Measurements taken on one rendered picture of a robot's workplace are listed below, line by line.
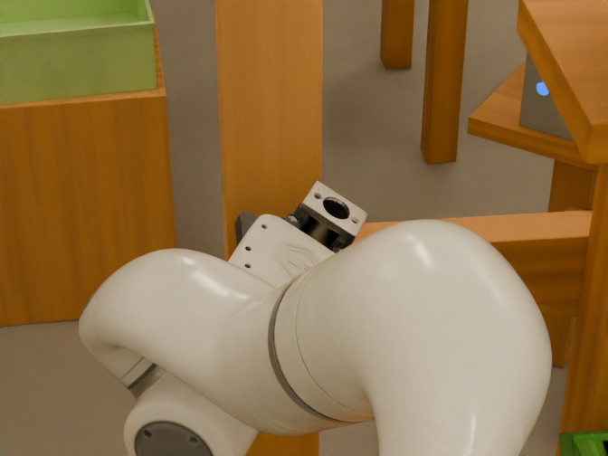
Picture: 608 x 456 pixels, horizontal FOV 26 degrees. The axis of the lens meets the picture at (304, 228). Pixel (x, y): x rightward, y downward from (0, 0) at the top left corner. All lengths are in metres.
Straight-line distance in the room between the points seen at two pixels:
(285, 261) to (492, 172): 2.87
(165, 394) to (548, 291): 0.65
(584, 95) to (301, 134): 0.25
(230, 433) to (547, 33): 0.52
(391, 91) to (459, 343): 3.74
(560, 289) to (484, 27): 3.32
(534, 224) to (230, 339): 0.69
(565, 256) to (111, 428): 1.78
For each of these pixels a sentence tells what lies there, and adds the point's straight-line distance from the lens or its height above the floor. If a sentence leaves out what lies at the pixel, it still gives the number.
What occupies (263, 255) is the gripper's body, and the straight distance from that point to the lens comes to 1.06.
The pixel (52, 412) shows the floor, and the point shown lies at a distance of 3.11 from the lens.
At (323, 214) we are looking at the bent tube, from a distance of 1.14.
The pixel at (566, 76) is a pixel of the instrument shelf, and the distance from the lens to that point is 1.16.
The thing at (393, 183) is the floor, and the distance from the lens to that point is 3.83.
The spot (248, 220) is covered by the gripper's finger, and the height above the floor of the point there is 1.45.
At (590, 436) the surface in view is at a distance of 1.38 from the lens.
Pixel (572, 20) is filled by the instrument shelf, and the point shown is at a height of 1.54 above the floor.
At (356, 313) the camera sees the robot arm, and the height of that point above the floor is 1.70.
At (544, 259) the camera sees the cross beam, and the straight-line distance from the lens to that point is 1.43.
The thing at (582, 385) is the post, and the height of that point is 1.11.
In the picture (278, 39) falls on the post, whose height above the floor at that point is 1.57.
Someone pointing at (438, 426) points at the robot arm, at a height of 1.70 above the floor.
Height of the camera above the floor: 2.08
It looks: 35 degrees down
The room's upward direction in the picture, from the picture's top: straight up
